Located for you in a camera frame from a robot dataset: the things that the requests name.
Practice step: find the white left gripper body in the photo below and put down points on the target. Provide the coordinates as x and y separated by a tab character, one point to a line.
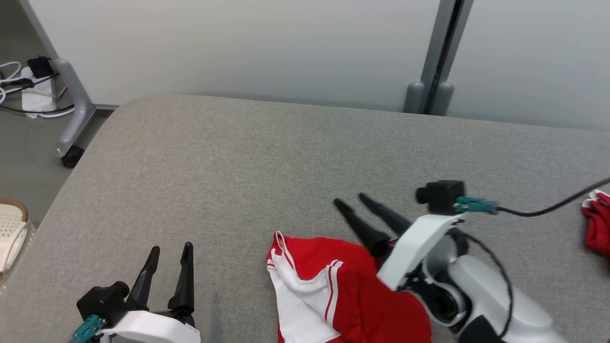
152	328

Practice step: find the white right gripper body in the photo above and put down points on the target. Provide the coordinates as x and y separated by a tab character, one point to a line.
414	247

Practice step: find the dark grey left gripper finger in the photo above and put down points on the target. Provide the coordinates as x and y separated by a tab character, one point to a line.
185	286
143	286

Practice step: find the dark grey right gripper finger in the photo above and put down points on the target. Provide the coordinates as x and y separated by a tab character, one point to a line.
391	221
364	231

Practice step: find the red Bulls 23 jersey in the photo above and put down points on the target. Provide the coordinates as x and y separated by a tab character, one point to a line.
362	305

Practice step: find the red shorts with white stripe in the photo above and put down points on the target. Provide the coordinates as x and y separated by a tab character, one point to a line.
598	228

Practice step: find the cream perforated laundry basket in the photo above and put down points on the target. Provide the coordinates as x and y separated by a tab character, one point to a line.
12	233

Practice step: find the black caster wheel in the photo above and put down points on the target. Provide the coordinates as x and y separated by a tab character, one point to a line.
72	156

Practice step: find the grey metal table leg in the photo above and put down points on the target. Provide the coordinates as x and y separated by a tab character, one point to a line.
76	95

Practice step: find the white power strip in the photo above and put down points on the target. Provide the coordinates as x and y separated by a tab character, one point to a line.
38	95

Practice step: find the black power adapter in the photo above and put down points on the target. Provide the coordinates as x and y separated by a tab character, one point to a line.
40	66

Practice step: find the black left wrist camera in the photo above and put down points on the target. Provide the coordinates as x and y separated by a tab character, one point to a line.
102	302

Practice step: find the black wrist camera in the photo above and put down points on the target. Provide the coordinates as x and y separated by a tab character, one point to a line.
441	196
102	302

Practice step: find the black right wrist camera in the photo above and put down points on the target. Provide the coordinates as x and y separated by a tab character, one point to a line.
441	196

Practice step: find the grey cylindrical post foot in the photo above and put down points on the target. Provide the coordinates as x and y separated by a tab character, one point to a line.
442	99
414	97

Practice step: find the grey metal partition post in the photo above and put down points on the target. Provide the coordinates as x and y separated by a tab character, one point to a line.
445	43

